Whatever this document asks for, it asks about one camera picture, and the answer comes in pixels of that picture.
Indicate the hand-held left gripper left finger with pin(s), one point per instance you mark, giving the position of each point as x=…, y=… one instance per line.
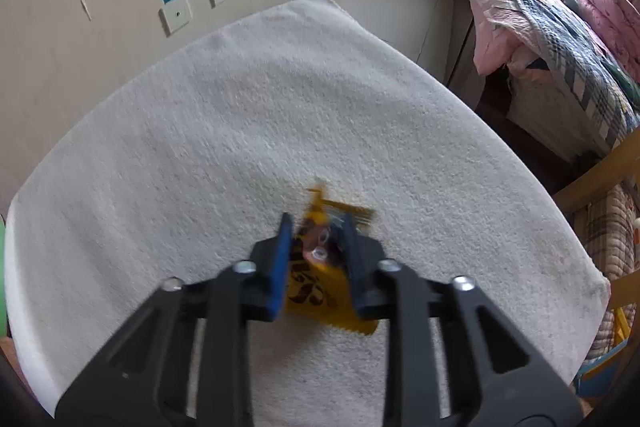
x=280, y=277

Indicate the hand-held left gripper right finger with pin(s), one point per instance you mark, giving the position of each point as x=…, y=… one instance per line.
x=352, y=267

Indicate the yellow snack wrapper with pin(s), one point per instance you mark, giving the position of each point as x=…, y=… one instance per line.
x=312, y=302

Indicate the green-rimmed red bin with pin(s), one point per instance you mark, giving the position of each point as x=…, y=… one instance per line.
x=2, y=282

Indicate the white towel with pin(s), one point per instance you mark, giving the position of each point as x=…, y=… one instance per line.
x=250, y=132

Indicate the wooden chair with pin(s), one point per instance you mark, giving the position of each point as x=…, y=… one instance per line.
x=595, y=179

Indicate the plaid chair cushion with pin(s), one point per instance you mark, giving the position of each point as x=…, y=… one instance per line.
x=610, y=227

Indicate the pink bed sheet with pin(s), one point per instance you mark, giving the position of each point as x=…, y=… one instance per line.
x=492, y=32

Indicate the pink folded blanket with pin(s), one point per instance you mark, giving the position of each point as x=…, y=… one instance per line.
x=605, y=7

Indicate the white wall outlet plate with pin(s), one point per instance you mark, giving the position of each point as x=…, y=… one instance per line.
x=175, y=16

